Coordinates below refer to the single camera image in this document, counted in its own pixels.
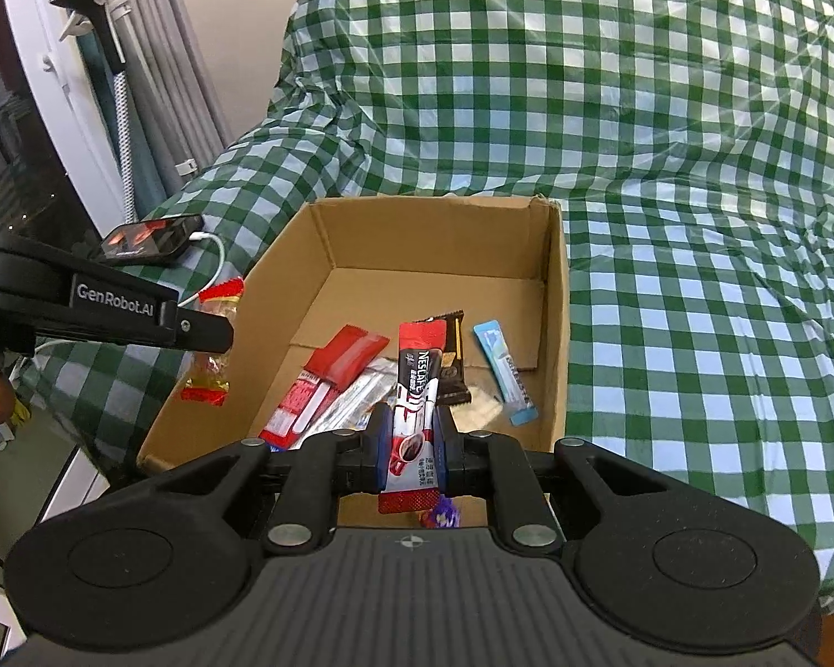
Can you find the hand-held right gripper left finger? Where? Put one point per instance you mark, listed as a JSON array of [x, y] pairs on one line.
[[377, 458]]

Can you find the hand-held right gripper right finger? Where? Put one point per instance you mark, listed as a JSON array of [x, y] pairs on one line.
[[452, 458]]

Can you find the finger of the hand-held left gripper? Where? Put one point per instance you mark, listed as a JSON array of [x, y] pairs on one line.
[[208, 330]]

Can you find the red-ended clear candy packet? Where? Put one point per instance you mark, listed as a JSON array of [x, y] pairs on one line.
[[212, 368]]

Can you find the purple snack packet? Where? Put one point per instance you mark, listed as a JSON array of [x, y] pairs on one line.
[[441, 514]]

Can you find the silver stick packet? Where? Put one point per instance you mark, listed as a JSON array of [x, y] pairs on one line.
[[372, 396], [344, 406]]

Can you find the small red coffee sachet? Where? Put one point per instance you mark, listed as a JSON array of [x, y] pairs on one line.
[[413, 389]]

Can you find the dark brown chocolate bar packet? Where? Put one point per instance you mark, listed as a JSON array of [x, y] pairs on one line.
[[452, 375]]

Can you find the light blue stick packet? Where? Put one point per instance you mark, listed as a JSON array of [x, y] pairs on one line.
[[504, 368]]

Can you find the red white-striped snack packet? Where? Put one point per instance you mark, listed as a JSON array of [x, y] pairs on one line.
[[333, 361]]

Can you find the cardboard box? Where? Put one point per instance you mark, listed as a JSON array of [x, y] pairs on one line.
[[424, 243]]

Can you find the black smartphone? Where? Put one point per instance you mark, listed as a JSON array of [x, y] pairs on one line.
[[149, 236]]

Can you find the dark glass door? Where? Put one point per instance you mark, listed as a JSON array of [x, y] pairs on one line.
[[0, 118]]

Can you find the grey curtain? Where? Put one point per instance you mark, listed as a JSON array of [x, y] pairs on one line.
[[181, 83]]

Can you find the black garment steamer head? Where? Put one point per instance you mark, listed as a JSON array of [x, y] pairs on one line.
[[90, 0]]

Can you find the green checked cloth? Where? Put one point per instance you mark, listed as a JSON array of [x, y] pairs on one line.
[[598, 118]]

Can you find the white door frame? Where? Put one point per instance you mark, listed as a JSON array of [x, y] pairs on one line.
[[62, 118]]

